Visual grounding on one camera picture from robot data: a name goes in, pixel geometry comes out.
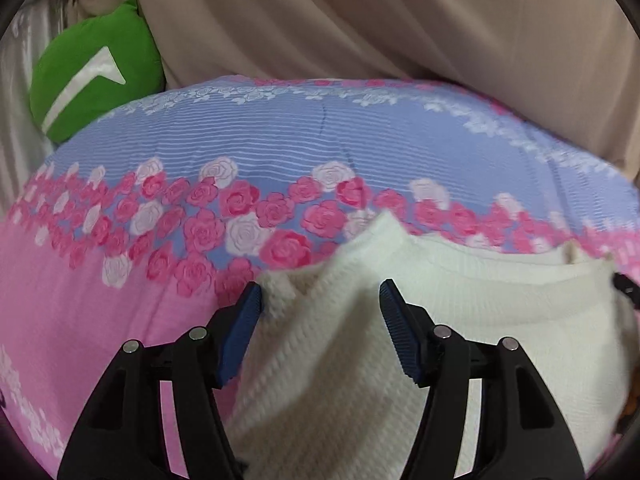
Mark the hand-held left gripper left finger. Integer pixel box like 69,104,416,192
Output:
57,281,264,480

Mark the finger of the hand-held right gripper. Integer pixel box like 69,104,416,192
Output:
612,272,640,312

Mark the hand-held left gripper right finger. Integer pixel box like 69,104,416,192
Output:
378,278,587,480

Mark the white red navy knit sweater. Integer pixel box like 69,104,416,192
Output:
227,210,637,480

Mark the pink floral bed sheet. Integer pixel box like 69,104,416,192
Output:
0,74,640,480

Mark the green pillow with white mark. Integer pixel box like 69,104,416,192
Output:
29,0,167,145

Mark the beige curtain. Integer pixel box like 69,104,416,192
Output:
67,0,640,181

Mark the white satin curtain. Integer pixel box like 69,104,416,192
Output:
0,0,76,206

